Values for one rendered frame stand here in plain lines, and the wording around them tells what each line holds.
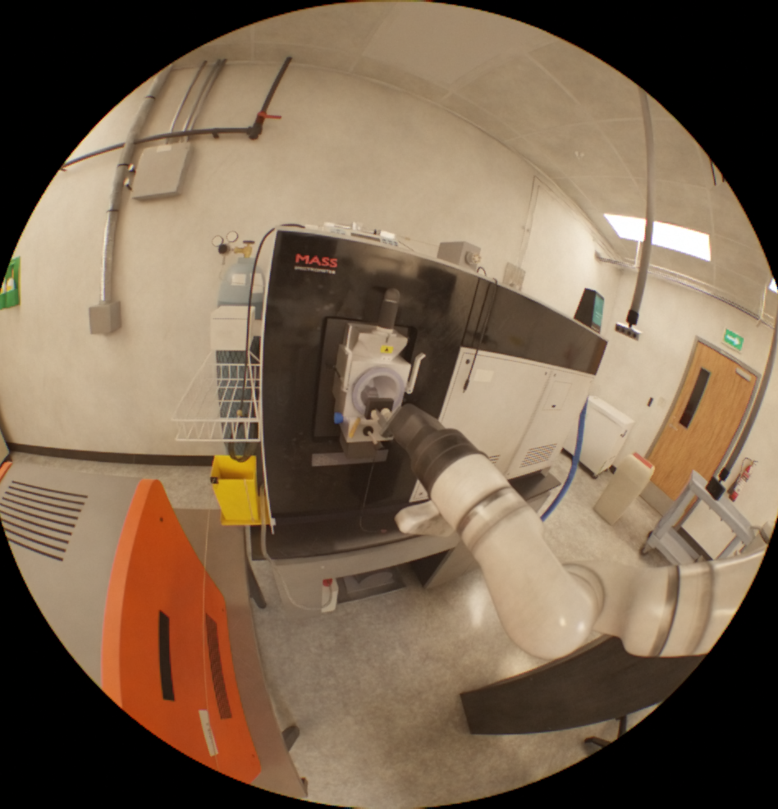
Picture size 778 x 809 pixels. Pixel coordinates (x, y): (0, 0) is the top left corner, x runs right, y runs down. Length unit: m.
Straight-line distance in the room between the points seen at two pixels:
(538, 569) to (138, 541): 0.37
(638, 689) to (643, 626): 0.60
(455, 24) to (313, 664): 2.89
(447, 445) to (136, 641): 0.38
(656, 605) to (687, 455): 3.83
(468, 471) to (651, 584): 0.19
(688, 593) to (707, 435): 3.80
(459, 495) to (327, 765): 1.32
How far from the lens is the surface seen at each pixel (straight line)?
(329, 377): 0.50
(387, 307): 0.42
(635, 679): 0.80
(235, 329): 0.77
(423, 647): 1.47
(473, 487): 0.25
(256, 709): 0.68
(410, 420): 0.32
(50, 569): 0.39
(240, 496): 0.69
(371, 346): 0.42
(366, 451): 0.52
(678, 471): 4.06
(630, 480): 2.84
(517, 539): 0.22
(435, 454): 0.28
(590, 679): 0.87
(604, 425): 3.49
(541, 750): 1.76
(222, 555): 0.79
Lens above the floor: 1.37
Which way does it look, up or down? 25 degrees down
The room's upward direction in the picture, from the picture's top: 13 degrees clockwise
